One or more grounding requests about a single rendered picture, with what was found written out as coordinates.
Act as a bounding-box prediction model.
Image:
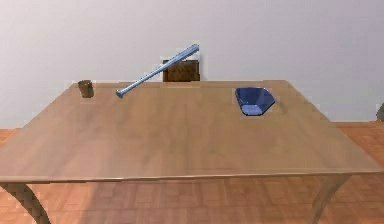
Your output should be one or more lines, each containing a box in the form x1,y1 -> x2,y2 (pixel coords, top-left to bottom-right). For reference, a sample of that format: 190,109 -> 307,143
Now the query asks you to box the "brown wooden table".
0,79 -> 384,224

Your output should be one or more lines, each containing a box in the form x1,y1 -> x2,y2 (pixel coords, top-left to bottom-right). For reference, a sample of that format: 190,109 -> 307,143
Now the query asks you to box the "dark brown wooden chair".
162,59 -> 201,83

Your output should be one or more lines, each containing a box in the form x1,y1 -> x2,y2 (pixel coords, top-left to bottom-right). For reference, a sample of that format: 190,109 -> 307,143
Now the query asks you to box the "silver baseball bat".
115,43 -> 200,99

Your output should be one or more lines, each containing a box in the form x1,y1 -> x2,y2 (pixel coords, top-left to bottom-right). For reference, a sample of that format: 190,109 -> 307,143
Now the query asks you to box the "blue bowl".
234,86 -> 276,117

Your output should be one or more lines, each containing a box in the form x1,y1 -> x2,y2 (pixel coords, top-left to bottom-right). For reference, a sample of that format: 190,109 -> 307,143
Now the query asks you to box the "brown cup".
77,79 -> 95,99

